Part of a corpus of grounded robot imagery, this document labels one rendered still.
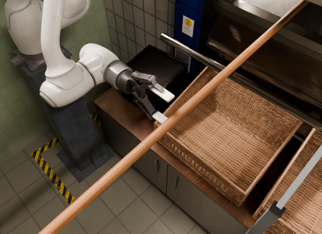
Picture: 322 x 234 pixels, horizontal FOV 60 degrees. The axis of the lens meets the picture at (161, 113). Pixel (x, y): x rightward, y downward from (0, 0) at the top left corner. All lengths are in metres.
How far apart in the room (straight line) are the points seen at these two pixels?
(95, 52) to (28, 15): 0.38
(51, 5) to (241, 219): 1.15
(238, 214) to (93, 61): 0.93
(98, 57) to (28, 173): 1.46
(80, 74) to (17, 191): 1.45
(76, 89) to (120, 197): 1.21
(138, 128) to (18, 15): 0.80
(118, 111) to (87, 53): 0.71
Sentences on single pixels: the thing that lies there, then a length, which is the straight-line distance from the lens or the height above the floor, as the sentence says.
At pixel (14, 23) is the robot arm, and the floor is 1.22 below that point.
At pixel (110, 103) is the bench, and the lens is 1.71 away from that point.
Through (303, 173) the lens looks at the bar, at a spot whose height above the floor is 1.05.
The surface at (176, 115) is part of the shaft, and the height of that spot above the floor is 1.20.
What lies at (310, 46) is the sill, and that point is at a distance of 1.31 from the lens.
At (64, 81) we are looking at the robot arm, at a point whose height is 1.25.
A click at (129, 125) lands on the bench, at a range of 1.60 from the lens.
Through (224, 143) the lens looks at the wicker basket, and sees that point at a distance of 1.55.
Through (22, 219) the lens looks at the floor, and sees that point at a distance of 2.17.
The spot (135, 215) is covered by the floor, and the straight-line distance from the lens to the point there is 1.98.
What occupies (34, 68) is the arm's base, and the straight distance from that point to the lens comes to 1.39.
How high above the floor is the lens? 1.89
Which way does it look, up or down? 53 degrees down
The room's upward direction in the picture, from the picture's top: straight up
